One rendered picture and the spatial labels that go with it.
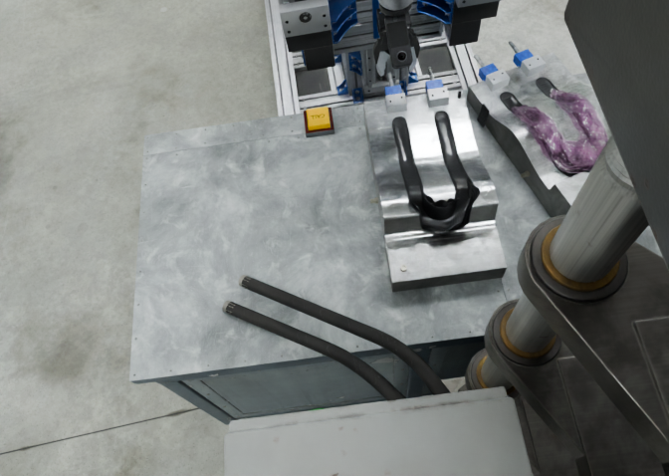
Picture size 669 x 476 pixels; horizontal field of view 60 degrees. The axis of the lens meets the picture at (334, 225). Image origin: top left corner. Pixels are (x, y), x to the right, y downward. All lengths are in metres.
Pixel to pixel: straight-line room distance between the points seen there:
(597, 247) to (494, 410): 0.20
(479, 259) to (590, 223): 0.85
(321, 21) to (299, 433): 1.27
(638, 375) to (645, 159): 0.31
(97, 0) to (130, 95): 0.75
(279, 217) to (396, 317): 0.40
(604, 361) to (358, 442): 0.25
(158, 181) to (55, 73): 1.76
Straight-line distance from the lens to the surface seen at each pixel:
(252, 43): 3.05
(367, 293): 1.37
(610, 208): 0.49
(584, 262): 0.57
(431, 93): 1.53
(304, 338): 1.28
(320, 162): 1.56
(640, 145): 0.33
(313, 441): 0.62
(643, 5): 0.33
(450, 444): 0.62
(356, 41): 1.94
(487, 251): 1.37
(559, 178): 1.48
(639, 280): 0.64
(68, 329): 2.51
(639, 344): 0.61
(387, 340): 1.21
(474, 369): 1.08
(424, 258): 1.34
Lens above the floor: 2.08
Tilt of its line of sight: 62 degrees down
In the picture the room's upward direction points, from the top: 11 degrees counter-clockwise
